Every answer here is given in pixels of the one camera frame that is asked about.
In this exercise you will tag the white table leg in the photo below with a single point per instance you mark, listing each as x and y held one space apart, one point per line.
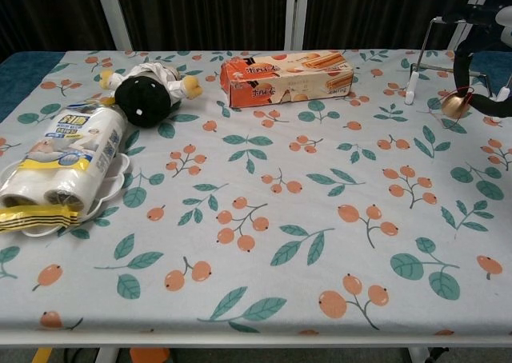
106 356
419 356

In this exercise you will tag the white flower-shaped plate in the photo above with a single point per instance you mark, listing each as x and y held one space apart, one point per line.
114 175

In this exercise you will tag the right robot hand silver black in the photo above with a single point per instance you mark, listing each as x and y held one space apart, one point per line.
460 75

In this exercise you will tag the dark pleated curtain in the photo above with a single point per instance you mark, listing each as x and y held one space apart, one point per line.
380 11
48 15
204 15

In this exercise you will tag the orange object under table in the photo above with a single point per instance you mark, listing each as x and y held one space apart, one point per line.
150 356

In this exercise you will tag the floral leaf berry tablecloth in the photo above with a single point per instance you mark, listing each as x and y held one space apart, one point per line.
280 219

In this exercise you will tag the orange wafer biscuit box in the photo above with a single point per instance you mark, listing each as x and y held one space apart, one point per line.
280 79

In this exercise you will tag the white yellow bag roll pack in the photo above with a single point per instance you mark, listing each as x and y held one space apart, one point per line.
68 155

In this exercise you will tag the plush doll with black head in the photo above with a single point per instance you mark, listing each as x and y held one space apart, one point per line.
140 99

